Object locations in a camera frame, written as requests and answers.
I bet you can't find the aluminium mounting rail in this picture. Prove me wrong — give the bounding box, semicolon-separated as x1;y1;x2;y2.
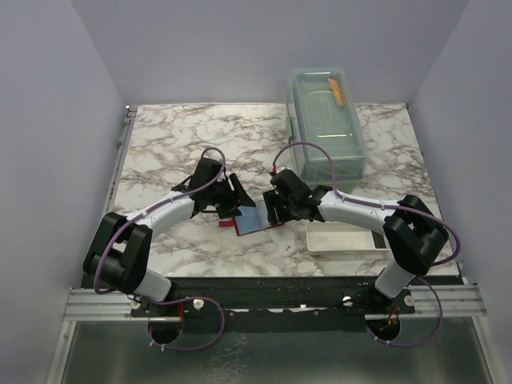
63;285;487;322

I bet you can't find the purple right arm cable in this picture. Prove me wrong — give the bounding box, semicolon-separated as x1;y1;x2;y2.
271;141;461;347

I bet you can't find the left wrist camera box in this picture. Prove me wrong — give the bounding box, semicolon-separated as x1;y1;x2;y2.
189;157;222;190

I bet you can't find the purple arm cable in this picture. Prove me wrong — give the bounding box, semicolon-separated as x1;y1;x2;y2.
271;141;461;347
94;147;226;353

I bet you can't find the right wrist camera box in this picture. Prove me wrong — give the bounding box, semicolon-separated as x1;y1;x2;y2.
270;169;311;200

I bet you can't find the clear plastic storage box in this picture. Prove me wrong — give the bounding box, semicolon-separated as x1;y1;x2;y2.
286;67;368;185

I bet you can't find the red leather card holder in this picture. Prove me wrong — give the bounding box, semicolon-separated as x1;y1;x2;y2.
218;201;280;237

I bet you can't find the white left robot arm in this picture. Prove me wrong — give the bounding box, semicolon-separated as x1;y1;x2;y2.
83;174;256;316

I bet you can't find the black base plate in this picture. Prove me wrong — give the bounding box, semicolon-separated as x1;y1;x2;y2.
129;277;414;334

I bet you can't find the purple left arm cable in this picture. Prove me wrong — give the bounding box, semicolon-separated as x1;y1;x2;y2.
94;147;226;353

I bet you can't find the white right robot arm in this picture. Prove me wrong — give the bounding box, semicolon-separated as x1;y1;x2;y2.
263;186;449;314

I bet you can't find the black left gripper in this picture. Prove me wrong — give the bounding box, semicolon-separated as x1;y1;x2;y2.
207;174;255;219

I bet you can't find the white plastic tray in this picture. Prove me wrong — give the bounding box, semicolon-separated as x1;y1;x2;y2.
306;222;389;253

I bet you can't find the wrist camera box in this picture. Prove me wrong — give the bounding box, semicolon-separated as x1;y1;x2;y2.
189;157;222;190
270;169;311;200

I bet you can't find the orange tool inside box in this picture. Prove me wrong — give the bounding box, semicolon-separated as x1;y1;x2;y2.
327;78;345;107

